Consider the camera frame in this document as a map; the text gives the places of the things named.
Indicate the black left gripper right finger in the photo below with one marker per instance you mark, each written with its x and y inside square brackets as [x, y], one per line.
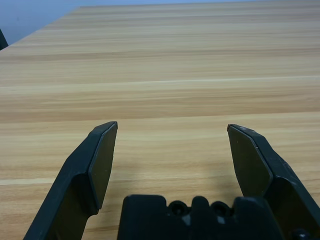
[275, 180]

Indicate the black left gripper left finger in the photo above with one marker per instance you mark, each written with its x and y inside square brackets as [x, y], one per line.
[75, 187]

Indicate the black metal stand leg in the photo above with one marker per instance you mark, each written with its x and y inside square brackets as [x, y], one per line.
[2, 42]

